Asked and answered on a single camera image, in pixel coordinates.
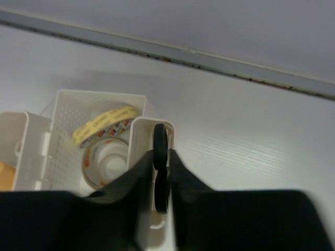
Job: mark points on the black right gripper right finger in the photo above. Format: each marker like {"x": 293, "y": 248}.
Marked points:
{"x": 208, "y": 219}

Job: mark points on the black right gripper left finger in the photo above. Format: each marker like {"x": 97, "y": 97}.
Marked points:
{"x": 115, "y": 217}

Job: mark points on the large clear packing tape roll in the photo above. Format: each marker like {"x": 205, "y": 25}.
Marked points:
{"x": 104, "y": 160}

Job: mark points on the black handled scissors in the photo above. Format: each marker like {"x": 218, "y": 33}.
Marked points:
{"x": 160, "y": 159}

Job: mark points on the patterned washi tape roll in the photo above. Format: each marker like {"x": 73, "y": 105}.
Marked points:
{"x": 111, "y": 123}

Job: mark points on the pink highlighter marker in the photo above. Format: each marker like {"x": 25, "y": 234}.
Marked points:
{"x": 7, "y": 176}

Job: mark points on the white perforated organizer basket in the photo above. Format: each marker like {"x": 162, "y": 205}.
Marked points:
{"x": 46, "y": 158}

